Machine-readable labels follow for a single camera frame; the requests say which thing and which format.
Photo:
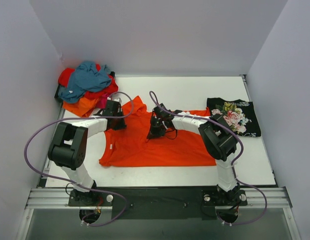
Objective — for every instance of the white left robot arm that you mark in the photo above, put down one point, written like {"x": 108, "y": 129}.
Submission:
{"x": 68, "y": 147}

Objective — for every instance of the red t-shirt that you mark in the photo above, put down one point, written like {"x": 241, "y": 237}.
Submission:
{"x": 113, "y": 87}

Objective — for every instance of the pink t-shirt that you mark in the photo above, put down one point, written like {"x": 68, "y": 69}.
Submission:
{"x": 102, "y": 102}

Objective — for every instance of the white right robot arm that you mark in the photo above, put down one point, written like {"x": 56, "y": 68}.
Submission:
{"x": 214, "y": 131}

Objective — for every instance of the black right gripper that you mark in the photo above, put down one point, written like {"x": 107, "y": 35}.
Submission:
{"x": 154, "y": 129}

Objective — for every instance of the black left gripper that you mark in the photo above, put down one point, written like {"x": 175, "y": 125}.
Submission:
{"x": 119, "y": 122}

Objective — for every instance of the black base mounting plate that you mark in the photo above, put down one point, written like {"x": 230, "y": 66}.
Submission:
{"x": 159, "y": 203}

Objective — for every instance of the aluminium front rail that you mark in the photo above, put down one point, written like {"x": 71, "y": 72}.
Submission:
{"x": 57, "y": 198}

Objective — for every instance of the black floral t-shirt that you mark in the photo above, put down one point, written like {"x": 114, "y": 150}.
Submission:
{"x": 239, "y": 115}

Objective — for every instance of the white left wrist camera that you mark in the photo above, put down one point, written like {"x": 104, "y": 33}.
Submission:
{"x": 114, "y": 98}

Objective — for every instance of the blue t-shirt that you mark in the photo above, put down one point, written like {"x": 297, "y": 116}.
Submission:
{"x": 85, "y": 78}

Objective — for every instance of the light orange t-shirt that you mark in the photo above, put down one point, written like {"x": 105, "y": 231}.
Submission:
{"x": 83, "y": 108}

